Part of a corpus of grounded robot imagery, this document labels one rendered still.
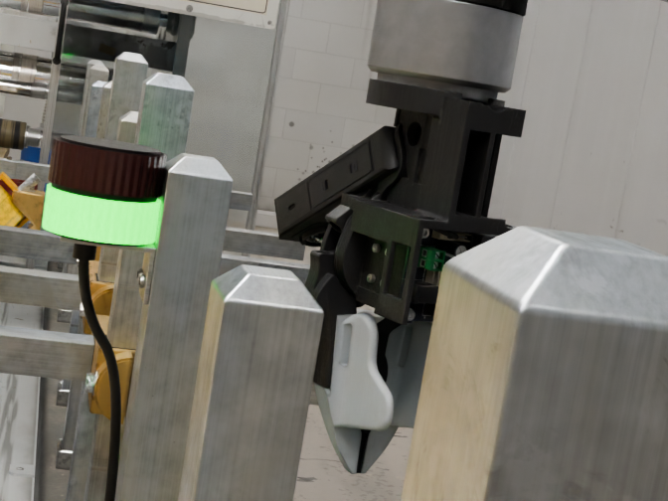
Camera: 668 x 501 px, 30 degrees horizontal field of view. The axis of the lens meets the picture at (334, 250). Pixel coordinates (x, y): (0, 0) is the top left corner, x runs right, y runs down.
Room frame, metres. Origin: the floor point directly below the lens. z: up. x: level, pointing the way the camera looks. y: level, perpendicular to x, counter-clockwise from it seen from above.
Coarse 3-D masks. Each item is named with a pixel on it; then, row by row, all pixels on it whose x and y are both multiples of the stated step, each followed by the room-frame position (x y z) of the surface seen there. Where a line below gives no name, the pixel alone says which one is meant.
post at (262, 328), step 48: (240, 288) 0.41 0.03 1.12; (288, 288) 0.42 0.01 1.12; (240, 336) 0.41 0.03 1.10; (288, 336) 0.41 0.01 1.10; (240, 384) 0.41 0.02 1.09; (288, 384) 0.41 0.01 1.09; (192, 432) 0.43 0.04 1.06; (240, 432) 0.41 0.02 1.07; (288, 432) 0.41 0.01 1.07; (192, 480) 0.41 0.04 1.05; (240, 480) 0.41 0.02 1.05; (288, 480) 0.41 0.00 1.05
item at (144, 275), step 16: (80, 144) 0.64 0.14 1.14; (96, 144) 0.64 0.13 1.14; (112, 144) 0.66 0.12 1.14; (128, 144) 0.67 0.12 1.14; (80, 192) 0.63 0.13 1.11; (64, 240) 0.64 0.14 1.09; (80, 240) 0.63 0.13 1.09; (80, 256) 0.65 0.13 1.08; (144, 256) 0.68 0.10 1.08; (80, 272) 0.66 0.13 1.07; (144, 272) 0.66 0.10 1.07; (80, 288) 0.66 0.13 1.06; (144, 288) 0.65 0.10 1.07; (96, 320) 0.66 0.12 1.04; (96, 336) 0.66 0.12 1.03; (112, 352) 0.66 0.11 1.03; (112, 368) 0.66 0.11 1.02; (112, 384) 0.66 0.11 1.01; (112, 400) 0.66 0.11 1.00; (112, 416) 0.66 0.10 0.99; (112, 432) 0.66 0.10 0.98; (112, 448) 0.66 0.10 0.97; (112, 464) 0.66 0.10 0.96; (112, 480) 0.66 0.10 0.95; (112, 496) 0.66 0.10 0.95
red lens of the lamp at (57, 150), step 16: (64, 144) 0.64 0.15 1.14; (64, 160) 0.64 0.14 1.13; (80, 160) 0.63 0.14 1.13; (96, 160) 0.63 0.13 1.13; (112, 160) 0.63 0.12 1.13; (128, 160) 0.63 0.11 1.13; (144, 160) 0.64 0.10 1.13; (160, 160) 0.65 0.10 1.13; (64, 176) 0.64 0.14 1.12; (80, 176) 0.63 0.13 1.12; (96, 176) 0.63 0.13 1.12; (112, 176) 0.63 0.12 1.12; (128, 176) 0.64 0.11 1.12; (144, 176) 0.64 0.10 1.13; (160, 176) 0.65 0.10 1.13; (96, 192) 0.63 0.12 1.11; (112, 192) 0.63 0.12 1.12; (128, 192) 0.64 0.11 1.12; (144, 192) 0.64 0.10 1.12; (160, 192) 0.66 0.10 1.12
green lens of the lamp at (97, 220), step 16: (48, 192) 0.65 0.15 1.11; (64, 192) 0.63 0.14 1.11; (48, 208) 0.64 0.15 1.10; (64, 208) 0.63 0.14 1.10; (80, 208) 0.63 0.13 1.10; (96, 208) 0.63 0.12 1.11; (112, 208) 0.63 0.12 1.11; (128, 208) 0.64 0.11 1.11; (144, 208) 0.64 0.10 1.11; (48, 224) 0.64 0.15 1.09; (64, 224) 0.63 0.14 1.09; (80, 224) 0.63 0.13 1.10; (96, 224) 0.63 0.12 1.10; (112, 224) 0.63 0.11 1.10; (128, 224) 0.64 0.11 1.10; (144, 224) 0.65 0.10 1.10; (96, 240) 0.63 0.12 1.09; (112, 240) 0.63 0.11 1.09; (128, 240) 0.64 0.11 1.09; (144, 240) 0.65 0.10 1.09
